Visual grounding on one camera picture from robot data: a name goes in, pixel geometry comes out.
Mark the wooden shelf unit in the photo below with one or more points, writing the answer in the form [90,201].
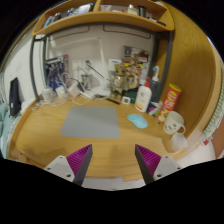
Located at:
[100,16]

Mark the blue model kit box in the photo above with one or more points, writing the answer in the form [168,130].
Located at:
[56,70]

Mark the grey mouse pad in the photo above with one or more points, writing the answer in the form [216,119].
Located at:
[90,122]

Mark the metal cup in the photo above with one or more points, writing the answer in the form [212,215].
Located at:
[85,81]

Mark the white ceramic mug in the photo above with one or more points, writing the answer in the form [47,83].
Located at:
[172,123]

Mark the printed figure box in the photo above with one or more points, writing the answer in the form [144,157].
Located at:
[136,60]

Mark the black ruler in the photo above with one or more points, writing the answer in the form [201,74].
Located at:
[112,101]

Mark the clear plastic cup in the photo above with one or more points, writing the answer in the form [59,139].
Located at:
[47,94]

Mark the light blue computer mouse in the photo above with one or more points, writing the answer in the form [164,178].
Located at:
[137,121]

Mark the white wall box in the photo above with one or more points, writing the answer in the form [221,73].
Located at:
[114,64]

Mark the white lotion bottle red pump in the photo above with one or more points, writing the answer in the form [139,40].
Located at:
[143,98]

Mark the teal cloth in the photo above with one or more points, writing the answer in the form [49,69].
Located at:
[6,125]

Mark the small white cube clock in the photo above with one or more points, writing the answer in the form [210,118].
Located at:
[125,100]

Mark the white charger block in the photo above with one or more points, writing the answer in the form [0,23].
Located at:
[74,90]

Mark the clear plastic container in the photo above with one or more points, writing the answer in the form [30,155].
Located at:
[179,141]

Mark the small white charger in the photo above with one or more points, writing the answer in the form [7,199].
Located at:
[61,91]

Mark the white desk lamp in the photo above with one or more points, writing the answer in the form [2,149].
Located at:
[100,91]

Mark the tan tree figure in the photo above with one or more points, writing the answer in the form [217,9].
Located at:
[118,80]

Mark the blue spray bottle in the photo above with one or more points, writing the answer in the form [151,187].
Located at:
[155,86]

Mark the red potato chip can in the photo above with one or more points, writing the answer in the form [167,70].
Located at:
[169,103]

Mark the small blue box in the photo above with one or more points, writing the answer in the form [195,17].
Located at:
[152,108]

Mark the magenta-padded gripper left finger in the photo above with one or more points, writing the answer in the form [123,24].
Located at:
[60,166]

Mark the black flat device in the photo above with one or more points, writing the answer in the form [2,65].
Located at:
[15,96]

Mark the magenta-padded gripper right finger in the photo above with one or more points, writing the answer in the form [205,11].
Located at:
[166,165]

